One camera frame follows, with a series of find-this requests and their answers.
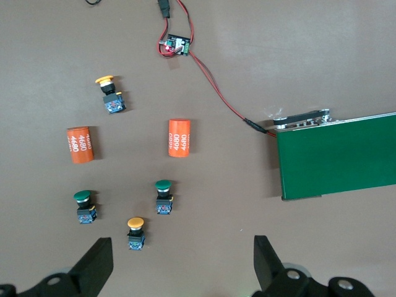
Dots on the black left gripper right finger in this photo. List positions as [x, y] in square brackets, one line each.
[266, 266]

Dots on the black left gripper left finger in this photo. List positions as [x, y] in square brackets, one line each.
[92, 266]

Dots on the yellow mushroom push button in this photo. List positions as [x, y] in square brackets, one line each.
[135, 223]
[113, 103]

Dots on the green mushroom push button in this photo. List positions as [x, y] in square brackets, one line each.
[82, 196]
[164, 185]

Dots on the orange cylinder with 4680 print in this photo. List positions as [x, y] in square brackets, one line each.
[179, 145]
[80, 151]

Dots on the green conveyor belt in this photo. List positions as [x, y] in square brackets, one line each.
[334, 161]

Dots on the small black circuit board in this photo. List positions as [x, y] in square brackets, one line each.
[178, 43]

